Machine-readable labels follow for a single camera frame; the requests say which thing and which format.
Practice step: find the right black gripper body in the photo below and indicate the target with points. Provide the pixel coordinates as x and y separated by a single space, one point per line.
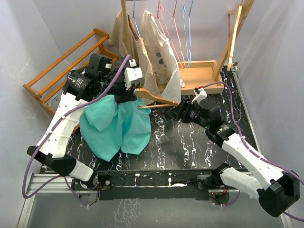
192 113

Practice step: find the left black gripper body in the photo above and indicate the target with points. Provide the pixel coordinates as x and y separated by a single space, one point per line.
118 88

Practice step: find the teal t shirt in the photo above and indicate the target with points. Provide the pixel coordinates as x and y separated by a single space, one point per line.
108 127

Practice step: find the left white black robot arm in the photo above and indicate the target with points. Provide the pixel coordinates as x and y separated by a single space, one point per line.
84 88

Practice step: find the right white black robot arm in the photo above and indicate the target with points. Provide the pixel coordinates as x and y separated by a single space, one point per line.
274 187

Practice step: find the beige t shirt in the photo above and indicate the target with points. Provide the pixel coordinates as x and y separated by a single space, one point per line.
138 52

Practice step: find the white printed t shirt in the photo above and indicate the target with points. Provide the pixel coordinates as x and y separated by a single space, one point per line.
162 58

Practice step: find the blue hanger under beige shirt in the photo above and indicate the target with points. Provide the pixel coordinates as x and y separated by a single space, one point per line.
132 15

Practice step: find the wooden clothes rack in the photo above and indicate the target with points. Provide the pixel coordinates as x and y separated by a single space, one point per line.
209 41

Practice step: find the orange wooden shelf rack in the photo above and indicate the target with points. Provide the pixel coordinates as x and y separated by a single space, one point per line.
47 84

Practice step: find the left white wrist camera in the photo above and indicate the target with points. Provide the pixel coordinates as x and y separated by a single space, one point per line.
132 74

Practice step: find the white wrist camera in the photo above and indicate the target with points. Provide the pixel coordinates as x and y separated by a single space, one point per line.
132 74
200 94

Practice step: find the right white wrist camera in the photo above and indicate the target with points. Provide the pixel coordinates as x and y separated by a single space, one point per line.
200 94

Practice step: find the pink wire hanger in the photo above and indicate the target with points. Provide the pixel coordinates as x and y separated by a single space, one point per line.
168 23

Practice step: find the blue wire hanger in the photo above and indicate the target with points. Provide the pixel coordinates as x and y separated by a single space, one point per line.
187 31

